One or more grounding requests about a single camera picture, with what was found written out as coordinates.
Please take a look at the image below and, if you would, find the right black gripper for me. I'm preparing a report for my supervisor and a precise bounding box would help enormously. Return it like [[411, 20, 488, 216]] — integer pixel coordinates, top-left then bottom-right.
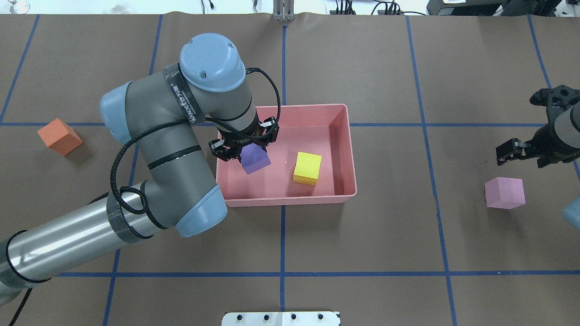
[[495, 85, 580, 168]]

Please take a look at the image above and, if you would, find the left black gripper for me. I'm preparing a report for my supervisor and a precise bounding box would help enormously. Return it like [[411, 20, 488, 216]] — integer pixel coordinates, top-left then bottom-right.
[[208, 117, 279, 162]]

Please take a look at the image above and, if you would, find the purple foam block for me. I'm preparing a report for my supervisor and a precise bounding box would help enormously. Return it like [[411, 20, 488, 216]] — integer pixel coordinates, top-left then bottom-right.
[[240, 143, 271, 175]]

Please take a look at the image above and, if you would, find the pink foam block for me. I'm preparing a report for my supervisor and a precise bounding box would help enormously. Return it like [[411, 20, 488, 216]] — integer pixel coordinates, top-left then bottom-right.
[[484, 177, 526, 209]]

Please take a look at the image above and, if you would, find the yellow foam block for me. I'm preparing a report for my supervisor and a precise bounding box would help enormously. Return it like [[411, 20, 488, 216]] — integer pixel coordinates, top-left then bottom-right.
[[293, 151, 322, 186]]

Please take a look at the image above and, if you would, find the orange foam block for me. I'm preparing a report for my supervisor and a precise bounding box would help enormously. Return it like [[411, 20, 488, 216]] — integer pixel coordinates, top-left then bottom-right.
[[37, 118, 83, 156]]

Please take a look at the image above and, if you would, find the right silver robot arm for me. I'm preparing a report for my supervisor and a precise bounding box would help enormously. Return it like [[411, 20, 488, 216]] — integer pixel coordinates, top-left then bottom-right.
[[495, 85, 580, 168]]

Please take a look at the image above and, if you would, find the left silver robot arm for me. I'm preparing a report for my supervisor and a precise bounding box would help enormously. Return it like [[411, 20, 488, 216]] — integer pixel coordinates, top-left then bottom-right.
[[1, 33, 281, 305]]

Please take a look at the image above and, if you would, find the pink plastic bin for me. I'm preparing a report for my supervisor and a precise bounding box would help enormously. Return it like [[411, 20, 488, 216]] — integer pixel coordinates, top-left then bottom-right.
[[216, 104, 357, 207]]

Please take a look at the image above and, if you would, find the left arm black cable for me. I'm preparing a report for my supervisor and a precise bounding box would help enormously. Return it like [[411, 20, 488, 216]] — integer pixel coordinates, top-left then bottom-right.
[[111, 67, 281, 229]]

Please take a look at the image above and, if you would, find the aluminium frame post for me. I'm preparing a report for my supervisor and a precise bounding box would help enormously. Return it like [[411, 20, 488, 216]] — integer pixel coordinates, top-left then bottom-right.
[[272, 0, 295, 22]]

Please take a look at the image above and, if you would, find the white pedestal column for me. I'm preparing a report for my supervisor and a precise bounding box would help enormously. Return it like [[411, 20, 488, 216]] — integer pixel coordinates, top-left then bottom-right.
[[221, 311, 341, 326]]

